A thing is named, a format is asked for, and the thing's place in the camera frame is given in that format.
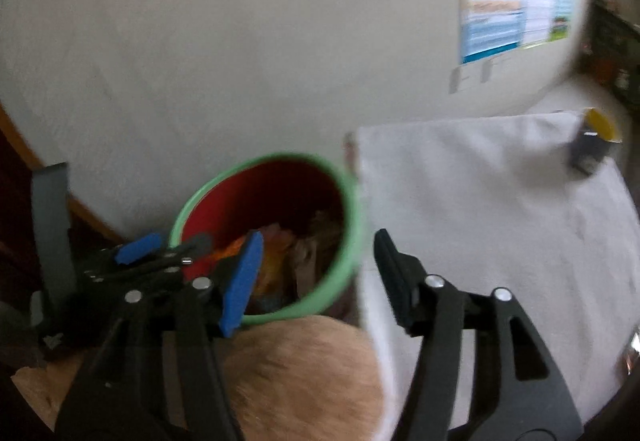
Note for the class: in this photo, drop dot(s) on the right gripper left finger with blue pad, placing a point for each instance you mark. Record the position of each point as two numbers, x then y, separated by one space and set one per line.
157 375

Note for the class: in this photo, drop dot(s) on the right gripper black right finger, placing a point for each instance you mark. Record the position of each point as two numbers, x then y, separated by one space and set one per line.
518 391

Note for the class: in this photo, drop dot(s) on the white cloth mat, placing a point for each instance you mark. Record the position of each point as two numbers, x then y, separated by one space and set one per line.
494 203

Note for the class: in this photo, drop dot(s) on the dark mug yellow inside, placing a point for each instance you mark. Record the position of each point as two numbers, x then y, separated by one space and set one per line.
596 138

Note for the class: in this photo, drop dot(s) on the orange snack wrapper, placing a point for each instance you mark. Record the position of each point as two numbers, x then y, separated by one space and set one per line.
269 289

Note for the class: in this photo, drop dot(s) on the dark shelf unit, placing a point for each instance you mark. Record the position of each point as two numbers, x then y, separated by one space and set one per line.
610 55

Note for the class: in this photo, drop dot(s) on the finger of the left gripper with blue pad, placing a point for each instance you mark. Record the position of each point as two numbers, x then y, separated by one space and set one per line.
155 246

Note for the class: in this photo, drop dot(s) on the green red trash bin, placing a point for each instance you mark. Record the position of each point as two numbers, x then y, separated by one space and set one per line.
308 212

